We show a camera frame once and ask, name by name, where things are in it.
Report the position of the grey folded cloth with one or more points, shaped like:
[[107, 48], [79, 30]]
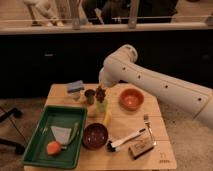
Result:
[[61, 134]]

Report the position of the green plastic tray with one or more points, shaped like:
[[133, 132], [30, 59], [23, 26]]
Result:
[[57, 123]]

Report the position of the wooden block eraser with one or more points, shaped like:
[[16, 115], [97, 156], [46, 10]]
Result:
[[140, 148]]

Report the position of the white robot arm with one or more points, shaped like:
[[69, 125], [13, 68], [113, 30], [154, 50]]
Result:
[[193, 98]]

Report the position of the dark red bowl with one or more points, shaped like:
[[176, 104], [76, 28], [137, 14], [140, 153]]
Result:
[[95, 136]]

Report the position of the orange bowl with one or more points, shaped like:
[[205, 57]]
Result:
[[131, 99]]

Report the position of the clear glass jar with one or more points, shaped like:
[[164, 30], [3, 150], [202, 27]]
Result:
[[75, 95]]

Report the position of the blue sponge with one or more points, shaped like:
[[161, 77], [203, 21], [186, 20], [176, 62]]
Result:
[[75, 86]]

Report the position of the yellow banana toy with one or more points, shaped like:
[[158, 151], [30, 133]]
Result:
[[107, 117]]

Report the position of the silver fork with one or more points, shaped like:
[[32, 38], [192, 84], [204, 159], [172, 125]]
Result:
[[147, 123]]

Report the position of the green utensil in tray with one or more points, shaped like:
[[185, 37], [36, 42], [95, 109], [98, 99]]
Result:
[[72, 136]]

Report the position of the orange carrot toy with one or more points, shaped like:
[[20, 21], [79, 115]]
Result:
[[53, 148]]

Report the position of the black office chair base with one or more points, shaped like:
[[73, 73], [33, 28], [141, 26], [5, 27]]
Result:
[[19, 148]]

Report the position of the dark metal cup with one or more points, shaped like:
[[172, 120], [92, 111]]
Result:
[[89, 94]]

